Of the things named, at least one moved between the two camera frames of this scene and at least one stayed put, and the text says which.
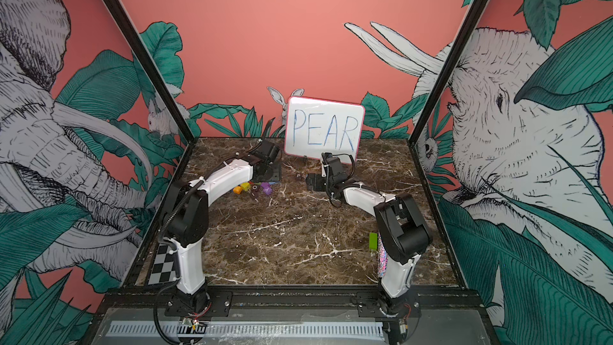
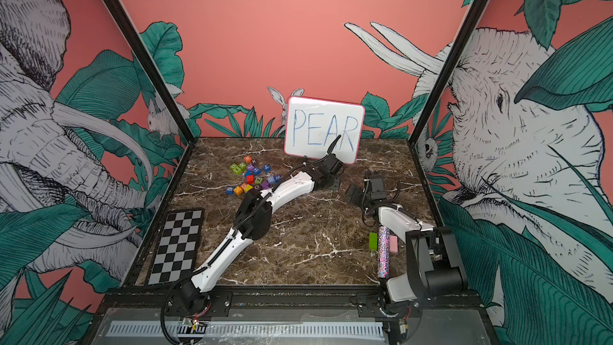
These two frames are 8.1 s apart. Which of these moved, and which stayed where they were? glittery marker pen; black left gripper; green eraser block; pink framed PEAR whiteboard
Moved: black left gripper
Stayed: pink framed PEAR whiteboard; green eraser block; glittery marker pen
